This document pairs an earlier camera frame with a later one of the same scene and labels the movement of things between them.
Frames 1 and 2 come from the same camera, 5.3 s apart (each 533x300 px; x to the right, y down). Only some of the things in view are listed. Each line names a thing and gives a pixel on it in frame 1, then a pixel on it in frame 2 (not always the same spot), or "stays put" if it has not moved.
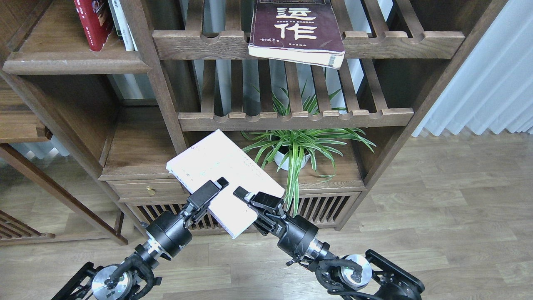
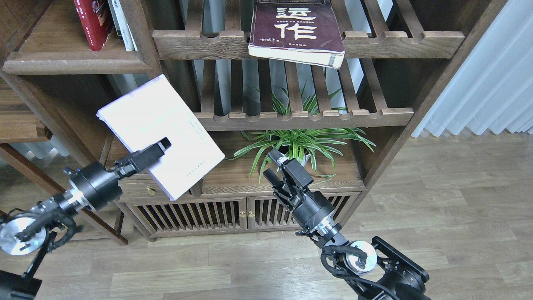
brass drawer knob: [150, 190] stays put
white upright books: [122, 26] stays put
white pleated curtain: [494, 89] stays put
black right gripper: [295, 234] -> [311, 211]
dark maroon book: [305, 32] stays put
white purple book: [217, 156] -> [154, 111]
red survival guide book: [96, 19] stays put
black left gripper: [168, 232] -> [98, 186]
